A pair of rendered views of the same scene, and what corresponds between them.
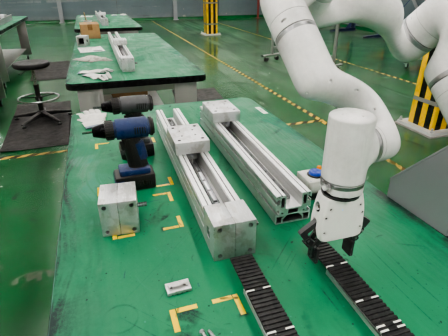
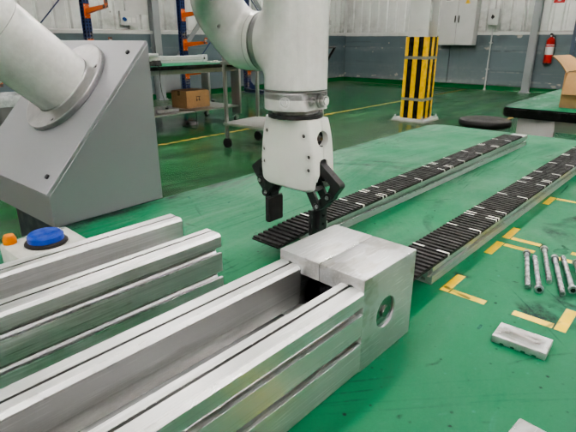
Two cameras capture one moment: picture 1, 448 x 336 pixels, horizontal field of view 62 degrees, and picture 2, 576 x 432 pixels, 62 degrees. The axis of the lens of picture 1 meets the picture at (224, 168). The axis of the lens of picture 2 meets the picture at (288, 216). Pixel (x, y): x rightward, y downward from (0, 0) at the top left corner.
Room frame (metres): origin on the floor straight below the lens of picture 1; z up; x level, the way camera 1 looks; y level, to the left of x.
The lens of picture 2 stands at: (0.98, 0.33, 1.07)
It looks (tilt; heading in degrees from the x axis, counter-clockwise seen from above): 20 degrees down; 240
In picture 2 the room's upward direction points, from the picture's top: straight up
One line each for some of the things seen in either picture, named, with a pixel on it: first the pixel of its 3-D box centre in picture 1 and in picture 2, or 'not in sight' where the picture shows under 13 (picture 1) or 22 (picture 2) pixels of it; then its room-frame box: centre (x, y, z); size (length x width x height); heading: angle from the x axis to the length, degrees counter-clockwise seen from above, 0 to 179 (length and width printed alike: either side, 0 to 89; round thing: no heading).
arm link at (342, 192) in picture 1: (341, 183); (297, 101); (0.65, -0.23, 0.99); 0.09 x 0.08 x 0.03; 107
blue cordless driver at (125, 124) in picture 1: (121, 154); not in sight; (1.01, 0.30, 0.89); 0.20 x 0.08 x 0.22; 109
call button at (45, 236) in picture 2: (315, 173); (45, 239); (0.97, -0.27, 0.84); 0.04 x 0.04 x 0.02
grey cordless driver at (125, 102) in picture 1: (125, 127); not in sight; (1.24, 0.35, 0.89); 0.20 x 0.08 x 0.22; 109
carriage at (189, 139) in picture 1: (187, 142); not in sight; (1.14, 0.12, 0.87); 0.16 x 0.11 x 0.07; 17
